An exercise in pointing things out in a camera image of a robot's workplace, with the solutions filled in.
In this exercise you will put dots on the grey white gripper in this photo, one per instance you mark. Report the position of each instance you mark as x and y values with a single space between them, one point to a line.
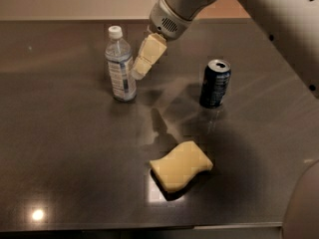
164 21

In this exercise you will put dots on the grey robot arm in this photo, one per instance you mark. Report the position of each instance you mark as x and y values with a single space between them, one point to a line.
292 26

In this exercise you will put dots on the clear plastic water bottle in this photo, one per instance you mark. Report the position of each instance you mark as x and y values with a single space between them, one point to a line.
120 62

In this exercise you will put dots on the dark blue pepsi can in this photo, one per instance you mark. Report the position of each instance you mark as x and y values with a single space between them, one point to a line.
215 82

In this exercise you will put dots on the yellow sponge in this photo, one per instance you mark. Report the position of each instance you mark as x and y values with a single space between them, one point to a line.
175 170

